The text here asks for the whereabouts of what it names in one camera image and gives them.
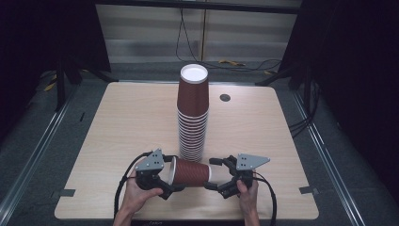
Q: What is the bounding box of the hand-held gripper black cable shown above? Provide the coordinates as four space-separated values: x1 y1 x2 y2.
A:
251 170 279 226
113 151 154 221

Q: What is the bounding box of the metal floor rail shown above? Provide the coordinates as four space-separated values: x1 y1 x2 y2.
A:
0 84 80 218
291 90 367 226

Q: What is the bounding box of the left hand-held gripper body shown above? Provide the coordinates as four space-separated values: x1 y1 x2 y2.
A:
135 148 167 192

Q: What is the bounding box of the black metal stand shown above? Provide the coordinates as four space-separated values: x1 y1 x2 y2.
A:
254 62 315 106
54 59 119 113

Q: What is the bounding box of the bundle of black cables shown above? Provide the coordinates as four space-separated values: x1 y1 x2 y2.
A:
288 81 322 139

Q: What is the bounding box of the left hand-held gripper black cable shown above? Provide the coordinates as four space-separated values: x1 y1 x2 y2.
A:
113 151 154 221

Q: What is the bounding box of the hanging black cable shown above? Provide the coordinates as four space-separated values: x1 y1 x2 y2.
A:
174 8 201 64

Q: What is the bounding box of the right hand-held gripper black cable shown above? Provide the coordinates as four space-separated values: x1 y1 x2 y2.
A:
251 170 279 226

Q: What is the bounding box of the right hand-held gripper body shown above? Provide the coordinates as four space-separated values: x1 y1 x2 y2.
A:
224 153 271 191

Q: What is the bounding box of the person's left hand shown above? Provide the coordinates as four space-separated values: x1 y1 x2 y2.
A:
120 175 165 218

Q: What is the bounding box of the single brown ribbed paper cup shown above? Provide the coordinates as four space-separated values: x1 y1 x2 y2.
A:
168 155 213 189

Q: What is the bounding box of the stack of brown paper cups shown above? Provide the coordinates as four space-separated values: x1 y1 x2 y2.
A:
176 63 210 163

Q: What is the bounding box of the long yellow floor tape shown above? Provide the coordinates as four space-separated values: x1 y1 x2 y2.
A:
218 59 247 68

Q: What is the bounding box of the black floor cable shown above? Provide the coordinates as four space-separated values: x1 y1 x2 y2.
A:
206 58 282 73

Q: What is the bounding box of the person's right hand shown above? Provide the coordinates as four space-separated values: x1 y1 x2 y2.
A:
235 178 260 216

